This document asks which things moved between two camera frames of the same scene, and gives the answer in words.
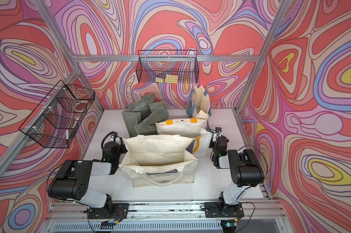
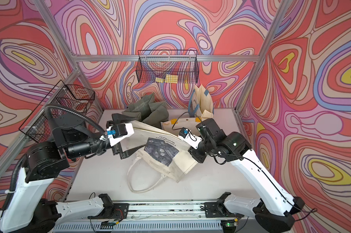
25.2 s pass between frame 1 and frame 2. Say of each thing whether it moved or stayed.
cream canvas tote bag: moved
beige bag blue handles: stayed
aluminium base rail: stayed
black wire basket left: stayed
